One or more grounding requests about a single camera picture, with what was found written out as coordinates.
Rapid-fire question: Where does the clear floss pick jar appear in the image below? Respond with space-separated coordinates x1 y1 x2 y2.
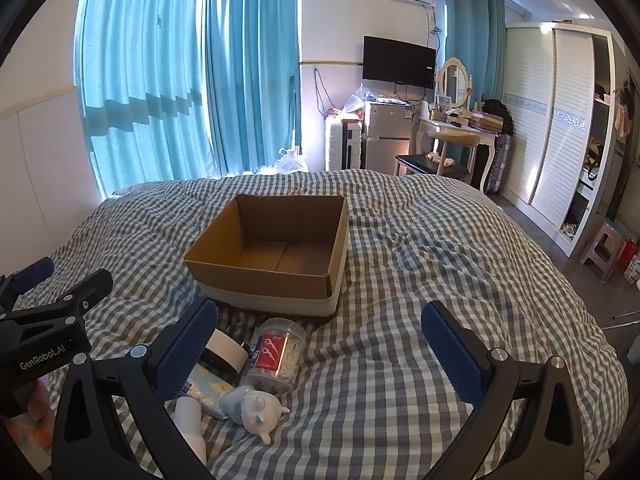
239 318 307 394

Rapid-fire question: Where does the wide blue curtain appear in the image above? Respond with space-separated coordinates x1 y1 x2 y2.
74 0 217 197

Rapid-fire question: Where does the narrow blue curtain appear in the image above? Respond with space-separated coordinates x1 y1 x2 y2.
444 0 507 107

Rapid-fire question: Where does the hanging dark cable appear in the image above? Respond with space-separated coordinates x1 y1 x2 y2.
313 67 334 117

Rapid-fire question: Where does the brown cardboard box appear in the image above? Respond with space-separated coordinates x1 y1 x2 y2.
183 194 349 317

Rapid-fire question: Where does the grey checked blanket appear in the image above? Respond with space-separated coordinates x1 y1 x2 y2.
0 168 629 480

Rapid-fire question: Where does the stack of flat boxes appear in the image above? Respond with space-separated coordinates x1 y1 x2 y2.
469 112 504 132

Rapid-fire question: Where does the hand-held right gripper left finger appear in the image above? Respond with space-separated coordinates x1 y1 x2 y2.
47 297 219 480

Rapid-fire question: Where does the orange printed cloth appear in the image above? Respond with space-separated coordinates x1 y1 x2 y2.
5 407 57 463

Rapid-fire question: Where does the white animal figurine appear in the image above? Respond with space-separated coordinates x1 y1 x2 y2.
218 385 291 445

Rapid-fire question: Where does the white louvred wardrobe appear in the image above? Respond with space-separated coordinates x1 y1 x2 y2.
500 22 616 259

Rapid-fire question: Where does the white chair black seat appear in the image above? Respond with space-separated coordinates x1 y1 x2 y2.
393 133 481 186

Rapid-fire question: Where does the white oval mirror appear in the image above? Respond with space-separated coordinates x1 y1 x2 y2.
434 57 471 110

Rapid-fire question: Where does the blue tissue pack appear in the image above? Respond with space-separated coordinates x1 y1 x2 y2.
183 362 237 420

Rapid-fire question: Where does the white tube purple label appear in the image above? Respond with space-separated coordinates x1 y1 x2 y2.
172 396 209 466

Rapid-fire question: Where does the pink plastic stool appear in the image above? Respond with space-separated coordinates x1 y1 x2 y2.
579 218 624 284

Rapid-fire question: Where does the white plastic bag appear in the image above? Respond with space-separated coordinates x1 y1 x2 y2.
273 145 307 176

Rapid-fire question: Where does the white dressing table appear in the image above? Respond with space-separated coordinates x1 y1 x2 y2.
417 114 501 194

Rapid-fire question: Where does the black bag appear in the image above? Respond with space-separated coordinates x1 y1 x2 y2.
479 98 515 136

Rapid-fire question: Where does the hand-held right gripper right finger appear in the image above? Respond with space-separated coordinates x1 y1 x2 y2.
420 301 586 480

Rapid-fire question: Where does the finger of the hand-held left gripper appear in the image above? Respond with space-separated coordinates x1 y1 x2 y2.
0 257 56 312
0 268 114 333

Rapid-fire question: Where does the black wall television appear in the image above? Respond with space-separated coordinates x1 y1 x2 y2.
362 35 437 90

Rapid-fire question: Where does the white tape roll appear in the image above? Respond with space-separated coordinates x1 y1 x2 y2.
200 329 251 376

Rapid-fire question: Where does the white suitcase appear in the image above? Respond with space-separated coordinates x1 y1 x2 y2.
324 117 364 173

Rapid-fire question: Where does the metal rod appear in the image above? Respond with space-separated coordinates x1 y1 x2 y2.
602 310 640 332

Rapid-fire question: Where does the dark striped suitcase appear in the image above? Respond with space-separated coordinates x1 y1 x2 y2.
484 132 516 196

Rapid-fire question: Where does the silver small fridge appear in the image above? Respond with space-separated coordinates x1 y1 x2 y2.
362 100 415 171

